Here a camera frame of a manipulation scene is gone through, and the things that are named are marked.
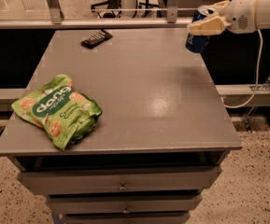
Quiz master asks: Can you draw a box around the bottom grey drawer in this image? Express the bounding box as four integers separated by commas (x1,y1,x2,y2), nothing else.
64,212,190,224

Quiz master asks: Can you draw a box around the top grey drawer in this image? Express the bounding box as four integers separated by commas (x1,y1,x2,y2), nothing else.
17,166,221,195

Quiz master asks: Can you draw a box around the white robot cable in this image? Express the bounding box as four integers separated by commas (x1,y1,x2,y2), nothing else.
222,28,264,110

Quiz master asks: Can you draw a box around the blue pepsi can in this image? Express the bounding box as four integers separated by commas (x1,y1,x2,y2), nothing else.
185,6,215,53

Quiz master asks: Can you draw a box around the grey metal railing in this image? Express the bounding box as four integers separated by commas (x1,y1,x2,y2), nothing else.
0,0,195,29

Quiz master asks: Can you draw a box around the grey drawer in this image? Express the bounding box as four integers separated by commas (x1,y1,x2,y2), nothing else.
17,166,221,195
64,212,190,224
47,194,202,215

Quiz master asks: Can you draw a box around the black rxbar chocolate bar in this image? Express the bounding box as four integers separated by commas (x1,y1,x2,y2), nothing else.
80,29,113,49

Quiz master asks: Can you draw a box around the black office chair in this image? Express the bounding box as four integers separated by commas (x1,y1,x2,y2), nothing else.
91,0,121,19

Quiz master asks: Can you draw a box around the green dang chips bag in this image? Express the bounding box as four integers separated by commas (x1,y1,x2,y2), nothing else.
11,75,103,150

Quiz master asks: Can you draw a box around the grey drawer cabinet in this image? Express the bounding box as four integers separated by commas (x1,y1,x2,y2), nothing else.
0,27,243,224

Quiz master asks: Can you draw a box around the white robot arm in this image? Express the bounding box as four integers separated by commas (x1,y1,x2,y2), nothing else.
188,0,270,35

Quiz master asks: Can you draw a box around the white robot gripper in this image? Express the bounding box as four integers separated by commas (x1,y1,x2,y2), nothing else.
188,0,258,35

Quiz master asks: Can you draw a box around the middle grey drawer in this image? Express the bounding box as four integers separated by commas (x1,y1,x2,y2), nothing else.
47,194,202,215

